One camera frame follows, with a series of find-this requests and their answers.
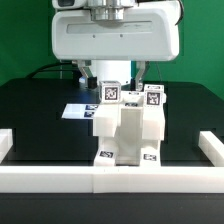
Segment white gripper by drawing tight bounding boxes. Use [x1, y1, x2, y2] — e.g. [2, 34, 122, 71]
[52, 1, 180, 91]

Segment white chair back part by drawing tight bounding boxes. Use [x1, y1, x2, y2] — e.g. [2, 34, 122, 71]
[93, 91, 165, 140]

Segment white chair seat part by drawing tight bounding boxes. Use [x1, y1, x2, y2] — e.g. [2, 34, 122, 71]
[99, 117, 160, 167]

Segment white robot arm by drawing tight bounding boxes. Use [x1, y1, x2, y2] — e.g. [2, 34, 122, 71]
[52, 0, 183, 84]

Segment white sheet with fiducial tags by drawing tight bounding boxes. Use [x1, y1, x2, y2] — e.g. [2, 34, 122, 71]
[62, 104, 98, 119]

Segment black cable bundle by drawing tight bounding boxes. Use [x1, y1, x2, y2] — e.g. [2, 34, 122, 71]
[24, 59, 84, 80]

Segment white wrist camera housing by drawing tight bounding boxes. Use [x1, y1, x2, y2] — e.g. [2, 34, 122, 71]
[52, 0, 87, 10]

